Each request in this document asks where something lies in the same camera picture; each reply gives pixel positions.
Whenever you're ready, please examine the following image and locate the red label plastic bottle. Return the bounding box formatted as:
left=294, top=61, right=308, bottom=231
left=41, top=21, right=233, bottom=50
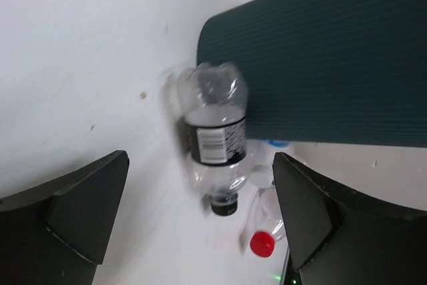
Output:
left=239, top=186, right=286, bottom=258

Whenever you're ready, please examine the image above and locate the black label plastic bottle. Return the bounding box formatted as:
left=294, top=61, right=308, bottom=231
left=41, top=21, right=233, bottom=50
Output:
left=162, top=63, right=249, bottom=216

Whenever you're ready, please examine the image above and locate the clear bottle light blue label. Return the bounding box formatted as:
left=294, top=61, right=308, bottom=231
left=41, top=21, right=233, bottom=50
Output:
left=247, top=139, right=307, bottom=188

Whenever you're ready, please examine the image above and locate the dark teal plastic bin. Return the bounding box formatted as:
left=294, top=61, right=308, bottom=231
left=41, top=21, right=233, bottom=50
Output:
left=197, top=0, right=426, bottom=148

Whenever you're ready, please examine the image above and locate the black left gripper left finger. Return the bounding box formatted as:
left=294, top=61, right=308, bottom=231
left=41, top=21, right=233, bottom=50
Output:
left=1, top=150, right=129, bottom=284

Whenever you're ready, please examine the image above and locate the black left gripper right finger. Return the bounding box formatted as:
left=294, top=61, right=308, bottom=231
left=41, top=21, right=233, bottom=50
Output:
left=273, top=153, right=426, bottom=284

